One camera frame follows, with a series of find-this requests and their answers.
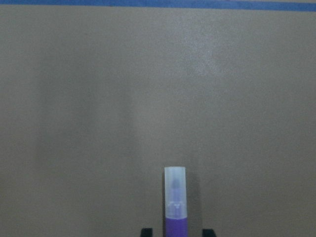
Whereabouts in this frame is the purple highlighter pen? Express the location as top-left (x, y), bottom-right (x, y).
top-left (164, 166), bottom-right (188, 237)

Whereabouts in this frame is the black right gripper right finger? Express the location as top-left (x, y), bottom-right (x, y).
top-left (202, 229), bottom-right (217, 237)

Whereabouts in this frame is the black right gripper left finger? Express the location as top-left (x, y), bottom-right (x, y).
top-left (141, 228), bottom-right (153, 237)

